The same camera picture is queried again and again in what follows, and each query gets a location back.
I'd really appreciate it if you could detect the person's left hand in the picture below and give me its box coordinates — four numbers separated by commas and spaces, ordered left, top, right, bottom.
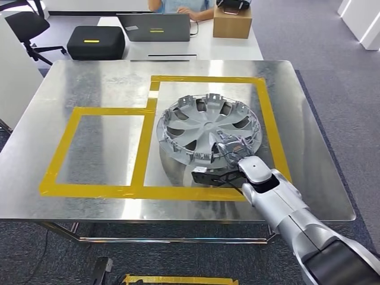
177, 7, 199, 21

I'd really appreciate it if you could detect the grey plastic hubcap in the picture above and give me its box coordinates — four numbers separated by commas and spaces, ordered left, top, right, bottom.
155, 93, 263, 170

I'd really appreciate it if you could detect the dark grey laptop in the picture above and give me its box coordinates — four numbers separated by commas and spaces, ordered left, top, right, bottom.
117, 12, 192, 43

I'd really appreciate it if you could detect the white display plinth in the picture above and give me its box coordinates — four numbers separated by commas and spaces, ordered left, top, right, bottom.
338, 0, 380, 51

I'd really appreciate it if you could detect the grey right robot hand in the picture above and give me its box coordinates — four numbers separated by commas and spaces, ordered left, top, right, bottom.
212, 131, 256, 168

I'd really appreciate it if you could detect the black case yellow stripe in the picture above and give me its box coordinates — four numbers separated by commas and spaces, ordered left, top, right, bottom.
66, 25, 127, 61

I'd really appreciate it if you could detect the white side cabinet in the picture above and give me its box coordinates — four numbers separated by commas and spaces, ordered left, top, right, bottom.
0, 15, 44, 132

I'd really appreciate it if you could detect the black flat bar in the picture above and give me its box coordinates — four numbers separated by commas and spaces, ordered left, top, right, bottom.
130, 53, 198, 62

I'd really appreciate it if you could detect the brown cardboard box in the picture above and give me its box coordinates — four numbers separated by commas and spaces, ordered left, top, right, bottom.
213, 5, 253, 39

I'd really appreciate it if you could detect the white office desk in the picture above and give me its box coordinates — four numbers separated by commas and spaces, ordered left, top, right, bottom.
97, 15, 264, 62

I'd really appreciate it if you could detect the person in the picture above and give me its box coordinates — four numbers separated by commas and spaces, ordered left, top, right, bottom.
148, 0, 216, 23

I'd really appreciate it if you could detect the black headset device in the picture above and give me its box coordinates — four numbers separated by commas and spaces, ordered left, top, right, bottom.
216, 0, 251, 15

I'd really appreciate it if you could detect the black office chair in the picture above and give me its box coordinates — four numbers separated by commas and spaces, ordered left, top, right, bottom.
0, 0, 67, 67

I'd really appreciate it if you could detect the steel workbench table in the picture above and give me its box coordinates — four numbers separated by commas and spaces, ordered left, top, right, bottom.
0, 59, 357, 246

